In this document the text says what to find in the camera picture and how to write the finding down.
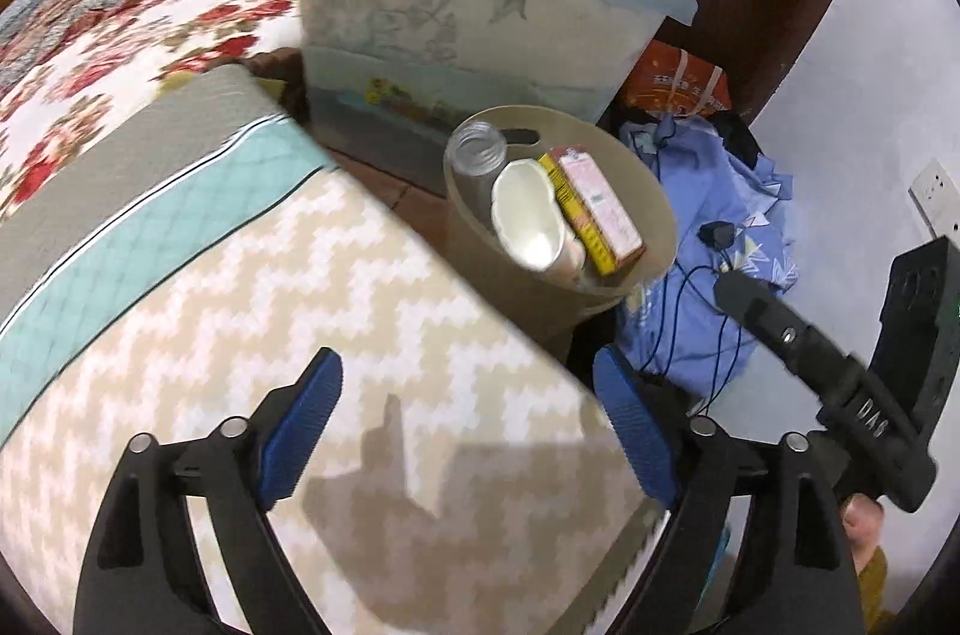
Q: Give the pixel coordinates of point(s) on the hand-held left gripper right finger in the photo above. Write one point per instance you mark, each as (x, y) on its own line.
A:
(637, 425)

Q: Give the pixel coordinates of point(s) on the floral bedsheet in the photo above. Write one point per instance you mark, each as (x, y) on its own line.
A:
(150, 42)

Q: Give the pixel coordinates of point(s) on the chevron patterned blanket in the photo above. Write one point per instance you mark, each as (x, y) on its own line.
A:
(262, 275)

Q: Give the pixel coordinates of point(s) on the person's right forearm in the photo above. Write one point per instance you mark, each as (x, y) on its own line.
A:
(876, 579)

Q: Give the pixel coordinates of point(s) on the yellow pink carton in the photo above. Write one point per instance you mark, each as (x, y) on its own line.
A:
(600, 207)

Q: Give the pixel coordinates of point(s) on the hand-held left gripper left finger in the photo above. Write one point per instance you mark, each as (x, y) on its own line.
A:
(300, 432)

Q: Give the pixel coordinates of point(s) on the clear plastic bottle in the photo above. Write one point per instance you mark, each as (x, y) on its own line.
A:
(472, 151)

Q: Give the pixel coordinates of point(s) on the orange plastic bag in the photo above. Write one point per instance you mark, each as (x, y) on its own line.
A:
(675, 80)

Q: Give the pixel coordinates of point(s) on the beige trash bin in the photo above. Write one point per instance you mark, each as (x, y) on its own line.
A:
(637, 185)

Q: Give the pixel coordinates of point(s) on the white bowl container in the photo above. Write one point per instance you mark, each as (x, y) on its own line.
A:
(525, 207)

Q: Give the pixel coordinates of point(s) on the white wall socket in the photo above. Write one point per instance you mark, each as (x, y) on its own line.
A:
(937, 196)

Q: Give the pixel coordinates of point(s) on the blue patterned cloth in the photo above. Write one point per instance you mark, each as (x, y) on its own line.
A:
(697, 185)

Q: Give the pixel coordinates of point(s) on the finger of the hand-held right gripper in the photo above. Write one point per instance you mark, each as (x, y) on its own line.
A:
(780, 327)

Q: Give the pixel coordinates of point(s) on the person's right hand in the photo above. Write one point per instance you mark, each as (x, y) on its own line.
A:
(862, 519)

